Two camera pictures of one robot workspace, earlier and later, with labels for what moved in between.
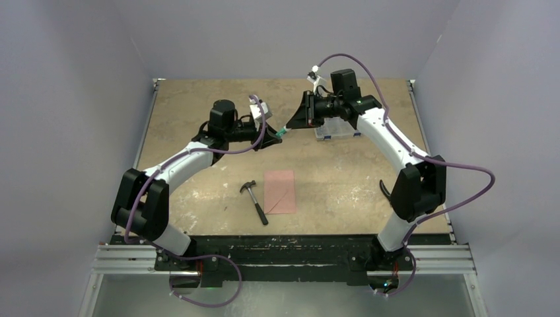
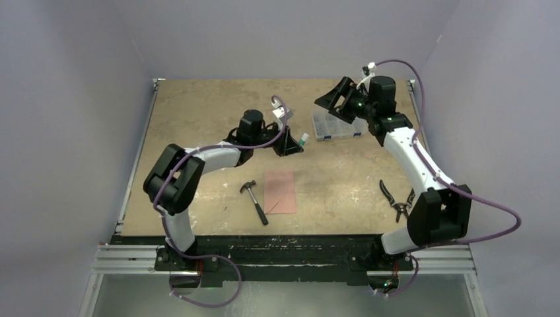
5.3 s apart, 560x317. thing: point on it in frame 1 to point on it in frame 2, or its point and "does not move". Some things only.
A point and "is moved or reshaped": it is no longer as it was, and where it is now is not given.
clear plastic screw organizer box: [335, 127] does not move
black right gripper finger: [305, 115] to [329, 99]
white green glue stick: [281, 132] is moved or reshaped
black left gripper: [269, 138] to [287, 144]
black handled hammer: [247, 185] does not move
